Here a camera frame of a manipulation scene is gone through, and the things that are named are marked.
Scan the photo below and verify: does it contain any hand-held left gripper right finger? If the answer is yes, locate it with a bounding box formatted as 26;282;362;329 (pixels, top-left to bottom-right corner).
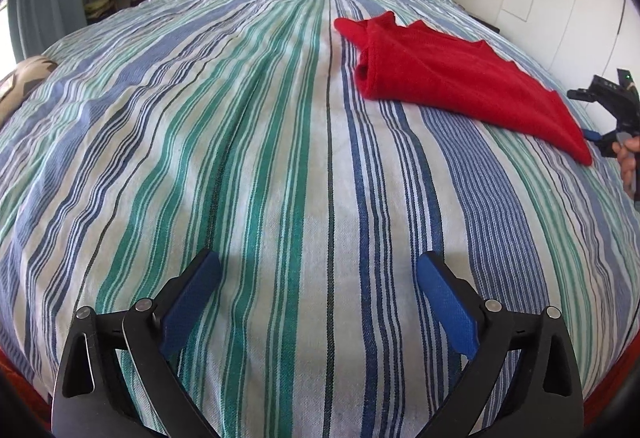
416;250;586;438

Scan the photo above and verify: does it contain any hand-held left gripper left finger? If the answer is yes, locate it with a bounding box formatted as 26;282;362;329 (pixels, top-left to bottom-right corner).
51;248;223;438

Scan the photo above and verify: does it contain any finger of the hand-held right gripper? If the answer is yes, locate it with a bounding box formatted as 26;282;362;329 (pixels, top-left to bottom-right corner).
582;130;626;159
567;74;626;131

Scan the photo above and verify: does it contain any red small garment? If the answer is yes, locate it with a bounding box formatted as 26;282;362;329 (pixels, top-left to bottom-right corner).
333;11;594;167

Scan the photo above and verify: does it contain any person's right hand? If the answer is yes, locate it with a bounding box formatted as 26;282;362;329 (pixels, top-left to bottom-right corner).
613;138;640;199

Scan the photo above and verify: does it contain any blue green striped bedspread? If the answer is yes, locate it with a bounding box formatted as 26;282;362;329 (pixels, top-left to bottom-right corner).
0;0;640;438

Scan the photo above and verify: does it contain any patterned cream pillow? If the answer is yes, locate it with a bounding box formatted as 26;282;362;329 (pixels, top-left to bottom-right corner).
0;56;60;127

